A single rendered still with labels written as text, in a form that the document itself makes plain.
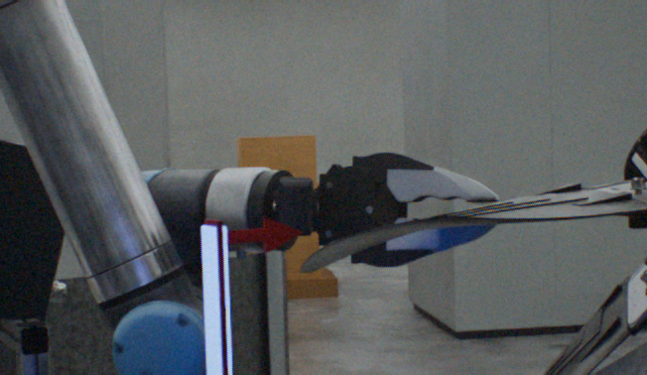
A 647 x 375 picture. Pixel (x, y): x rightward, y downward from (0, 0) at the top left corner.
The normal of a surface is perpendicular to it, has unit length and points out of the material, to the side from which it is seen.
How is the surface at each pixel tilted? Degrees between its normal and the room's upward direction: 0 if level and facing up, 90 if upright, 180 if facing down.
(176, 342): 90
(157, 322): 90
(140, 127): 90
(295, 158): 90
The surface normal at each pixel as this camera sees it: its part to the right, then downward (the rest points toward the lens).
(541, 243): 0.12, 0.05
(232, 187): -0.38, -0.55
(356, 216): -0.46, -0.04
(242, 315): 0.81, 0.00
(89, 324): 0.60, 0.02
